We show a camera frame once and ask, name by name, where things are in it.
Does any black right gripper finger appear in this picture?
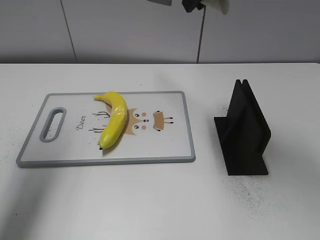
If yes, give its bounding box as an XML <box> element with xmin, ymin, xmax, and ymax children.
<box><xmin>182</xmin><ymin>0</ymin><xmax>205</xmax><ymax>13</ymax></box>

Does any white-handled knife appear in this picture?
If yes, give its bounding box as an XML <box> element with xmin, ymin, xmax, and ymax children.
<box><xmin>147</xmin><ymin>0</ymin><xmax>231</xmax><ymax>16</ymax></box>

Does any yellow plastic banana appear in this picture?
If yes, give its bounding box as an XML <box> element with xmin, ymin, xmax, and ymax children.
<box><xmin>94</xmin><ymin>91</ymin><xmax>128</xmax><ymax>150</ymax></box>

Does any white grey-rimmed cutting board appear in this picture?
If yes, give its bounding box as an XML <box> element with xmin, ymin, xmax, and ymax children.
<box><xmin>16</xmin><ymin>91</ymin><xmax>196</xmax><ymax>168</ymax></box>

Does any black knife stand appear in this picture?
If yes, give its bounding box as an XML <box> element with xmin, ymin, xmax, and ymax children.
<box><xmin>214</xmin><ymin>79</ymin><xmax>271</xmax><ymax>176</ymax></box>

